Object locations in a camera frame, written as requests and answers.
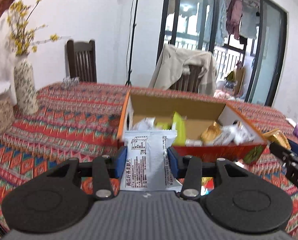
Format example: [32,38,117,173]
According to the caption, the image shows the gold snack packet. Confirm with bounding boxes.
[263,128,291,150]

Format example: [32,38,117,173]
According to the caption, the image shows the white cracker snack packet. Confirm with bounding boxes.
[120,130,182,192]

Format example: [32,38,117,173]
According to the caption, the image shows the clear jar with snacks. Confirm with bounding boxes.
[0,92,14,135]

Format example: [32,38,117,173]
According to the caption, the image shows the patterned red tablecloth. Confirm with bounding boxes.
[0,82,298,237]

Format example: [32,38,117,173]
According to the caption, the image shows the red pumpkin cardboard box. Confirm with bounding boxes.
[116,87,267,164]

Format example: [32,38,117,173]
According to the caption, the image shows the green snack packet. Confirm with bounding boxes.
[155,112,186,146]

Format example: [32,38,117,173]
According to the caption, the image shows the silver foil wrapper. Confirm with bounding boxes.
[61,77,80,89]

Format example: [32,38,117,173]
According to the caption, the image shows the floral ceramic vase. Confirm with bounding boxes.
[13,55,38,115]

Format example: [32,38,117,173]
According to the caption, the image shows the chair under jacket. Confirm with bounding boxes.
[170,65,202,93]

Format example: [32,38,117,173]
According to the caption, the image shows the hanging light blue garment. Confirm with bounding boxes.
[203,0,229,47]

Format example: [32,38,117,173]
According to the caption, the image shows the dark wooden chair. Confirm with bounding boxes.
[65,39,97,82]

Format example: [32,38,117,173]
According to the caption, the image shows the beige jacket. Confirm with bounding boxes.
[149,44,217,96]

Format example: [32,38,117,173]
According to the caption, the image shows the black light stand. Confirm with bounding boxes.
[125,0,139,86]

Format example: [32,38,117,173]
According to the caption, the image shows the hanging pink garment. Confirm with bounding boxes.
[226,0,243,40]

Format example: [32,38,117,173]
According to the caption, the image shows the yellow flower branches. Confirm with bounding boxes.
[6,0,64,56]

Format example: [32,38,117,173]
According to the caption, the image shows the sliding glass door frame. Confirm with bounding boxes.
[158,0,287,106]

